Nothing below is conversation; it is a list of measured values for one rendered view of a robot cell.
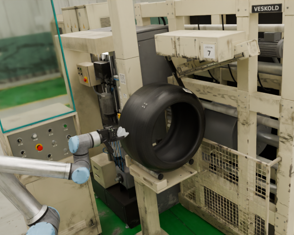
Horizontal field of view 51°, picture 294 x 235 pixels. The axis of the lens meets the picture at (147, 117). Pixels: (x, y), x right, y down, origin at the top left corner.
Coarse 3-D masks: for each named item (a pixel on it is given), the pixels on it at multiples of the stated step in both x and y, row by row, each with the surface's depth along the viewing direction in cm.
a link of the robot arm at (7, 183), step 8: (0, 176) 168; (8, 176) 171; (0, 184) 168; (8, 184) 170; (16, 184) 173; (8, 192) 171; (16, 192) 172; (24, 192) 176; (16, 200) 173; (24, 200) 174; (32, 200) 178; (24, 208) 175; (32, 208) 177; (40, 208) 180; (48, 208) 184; (24, 216) 179; (32, 216) 177; (40, 216) 177; (48, 216) 181; (56, 216) 188; (32, 224) 177; (56, 224) 182
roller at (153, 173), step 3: (132, 159) 232; (135, 162) 228; (138, 165) 225; (141, 165) 222; (144, 168) 219; (147, 171) 216; (150, 171) 213; (153, 171) 211; (153, 174) 210; (156, 174) 208; (159, 174) 206; (162, 174) 207; (156, 177) 208; (159, 177) 206; (162, 177) 208
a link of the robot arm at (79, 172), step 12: (0, 156) 155; (12, 156) 159; (0, 168) 153; (12, 168) 154; (24, 168) 156; (36, 168) 157; (48, 168) 158; (60, 168) 160; (72, 168) 161; (84, 168) 162; (84, 180) 162
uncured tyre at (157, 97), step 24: (144, 96) 194; (168, 96) 190; (192, 96) 201; (120, 120) 201; (144, 120) 185; (192, 120) 228; (144, 144) 187; (168, 144) 236; (192, 144) 225; (168, 168) 204
